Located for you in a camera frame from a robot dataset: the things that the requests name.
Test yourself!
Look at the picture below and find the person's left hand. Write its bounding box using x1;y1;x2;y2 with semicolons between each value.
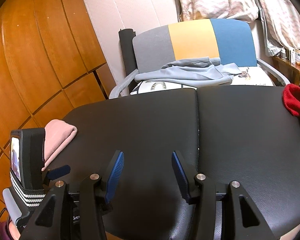
8;221;20;240

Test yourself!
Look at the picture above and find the folded pink garment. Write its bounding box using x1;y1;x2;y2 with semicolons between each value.
42;119;77;171

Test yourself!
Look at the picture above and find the red knit garment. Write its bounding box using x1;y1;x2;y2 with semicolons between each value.
282;83;300;118

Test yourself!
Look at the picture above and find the light blue grey garment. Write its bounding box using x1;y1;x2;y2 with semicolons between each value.
134;57;239;82

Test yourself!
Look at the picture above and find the wooden side table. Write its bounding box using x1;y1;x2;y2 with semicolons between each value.
272;48;300;85

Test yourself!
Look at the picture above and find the black rolled mat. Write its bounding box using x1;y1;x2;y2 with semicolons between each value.
118;28;138;78

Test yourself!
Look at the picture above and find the grey yellow blue chair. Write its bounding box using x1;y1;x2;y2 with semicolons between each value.
110;19;289;99

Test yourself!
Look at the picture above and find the floral pink curtain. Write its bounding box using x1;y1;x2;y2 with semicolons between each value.
179;0;300;57

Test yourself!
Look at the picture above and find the wooden cabinet wall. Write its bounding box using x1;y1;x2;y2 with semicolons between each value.
0;0;115;220

